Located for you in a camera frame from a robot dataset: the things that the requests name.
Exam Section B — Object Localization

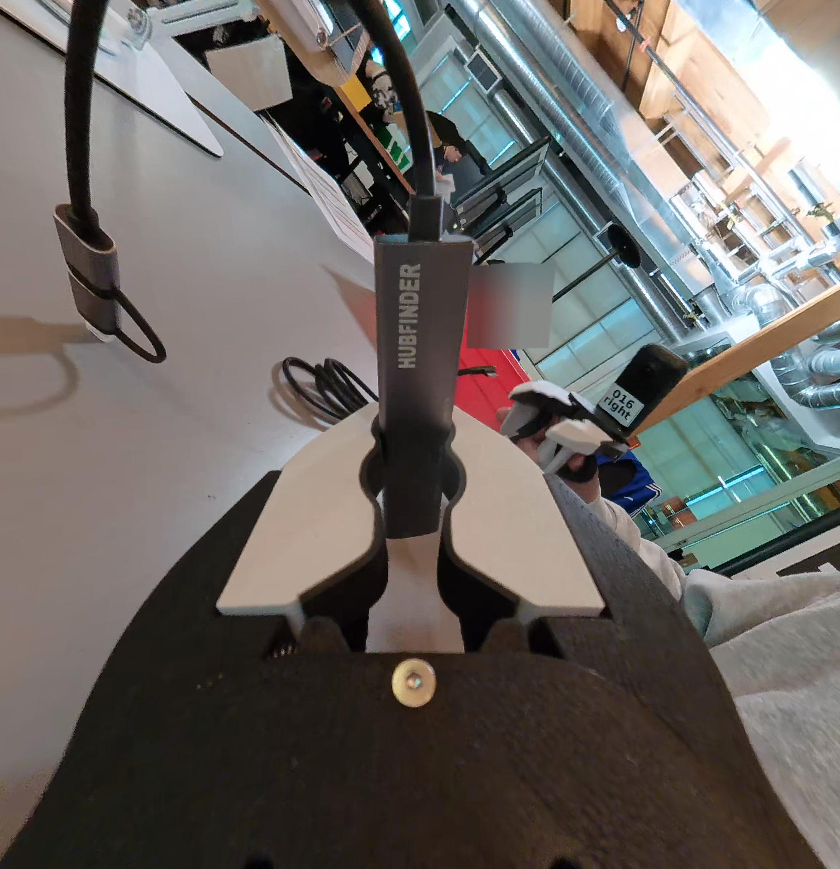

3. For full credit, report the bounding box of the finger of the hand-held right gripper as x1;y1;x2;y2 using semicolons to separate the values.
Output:
537;415;631;471
500;380;587;439

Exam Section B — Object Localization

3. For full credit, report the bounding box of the grey USB hub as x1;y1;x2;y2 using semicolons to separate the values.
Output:
374;233;477;540

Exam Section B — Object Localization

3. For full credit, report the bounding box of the wooden beam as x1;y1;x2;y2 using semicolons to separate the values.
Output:
634;272;840;437

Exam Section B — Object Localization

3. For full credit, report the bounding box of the white chair back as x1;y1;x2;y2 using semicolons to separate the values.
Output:
205;33;293;114

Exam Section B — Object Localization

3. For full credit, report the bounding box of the black stanchion post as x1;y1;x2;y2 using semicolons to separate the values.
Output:
551;224;643;304

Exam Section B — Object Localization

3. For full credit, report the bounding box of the black braided hub cable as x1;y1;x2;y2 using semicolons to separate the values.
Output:
62;0;447;240

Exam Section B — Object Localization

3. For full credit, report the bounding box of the black coiled cable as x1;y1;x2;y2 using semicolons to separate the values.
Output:
281;356;382;430

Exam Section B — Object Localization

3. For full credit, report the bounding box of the person's grey hoodie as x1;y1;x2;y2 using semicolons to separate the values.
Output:
683;567;840;869

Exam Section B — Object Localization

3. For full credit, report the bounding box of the laminated paper sheet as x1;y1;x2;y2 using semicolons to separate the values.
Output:
262;119;375;264

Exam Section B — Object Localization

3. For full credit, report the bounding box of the silver ventilation duct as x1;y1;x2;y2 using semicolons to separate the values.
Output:
450;0;730;340

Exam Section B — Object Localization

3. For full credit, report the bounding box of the grey plug adapter with loop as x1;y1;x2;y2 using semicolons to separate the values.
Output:
53;204;167;364

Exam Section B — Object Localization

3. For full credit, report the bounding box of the person's right forearm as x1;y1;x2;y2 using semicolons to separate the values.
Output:
584;492;707;646

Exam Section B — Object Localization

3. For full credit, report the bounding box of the person's right hand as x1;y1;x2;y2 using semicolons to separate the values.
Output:
496;406;606;505

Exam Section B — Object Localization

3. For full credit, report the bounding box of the blue striped jacket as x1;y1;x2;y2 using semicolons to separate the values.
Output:
595;449;663;522

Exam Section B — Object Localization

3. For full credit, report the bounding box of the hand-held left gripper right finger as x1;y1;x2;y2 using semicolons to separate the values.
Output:
439;409;607;623

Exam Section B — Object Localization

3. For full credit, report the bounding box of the grey desk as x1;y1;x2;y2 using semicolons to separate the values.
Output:
0;0;530;816

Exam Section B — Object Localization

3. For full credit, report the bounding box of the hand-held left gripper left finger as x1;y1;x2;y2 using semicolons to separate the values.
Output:
216;404;390;632

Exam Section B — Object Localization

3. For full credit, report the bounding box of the red plastic bin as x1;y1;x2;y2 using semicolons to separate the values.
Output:
454;345;531;416

